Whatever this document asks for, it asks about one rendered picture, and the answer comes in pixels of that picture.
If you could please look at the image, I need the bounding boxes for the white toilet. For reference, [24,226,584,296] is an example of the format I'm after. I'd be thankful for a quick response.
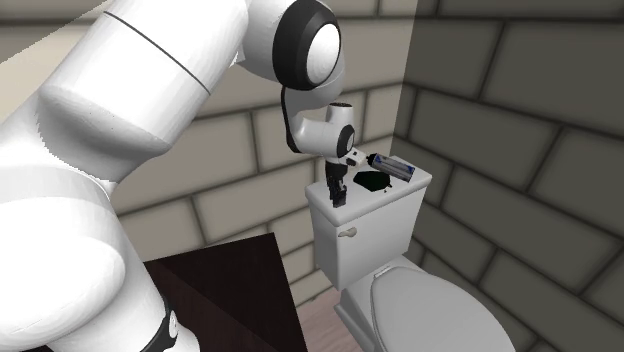
[304,154,518,352]

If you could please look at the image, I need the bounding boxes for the black flat object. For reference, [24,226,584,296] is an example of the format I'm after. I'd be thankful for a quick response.
[352,170,393,193]

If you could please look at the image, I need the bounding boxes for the dark brown robot stand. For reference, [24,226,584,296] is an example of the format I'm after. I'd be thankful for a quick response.
[19,231,309,352]

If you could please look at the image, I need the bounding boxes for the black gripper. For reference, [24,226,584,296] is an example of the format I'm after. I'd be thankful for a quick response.
[324,161,349,209]

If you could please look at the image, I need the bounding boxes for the grey spray can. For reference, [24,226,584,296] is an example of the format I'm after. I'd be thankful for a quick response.
[365,152,417,184]

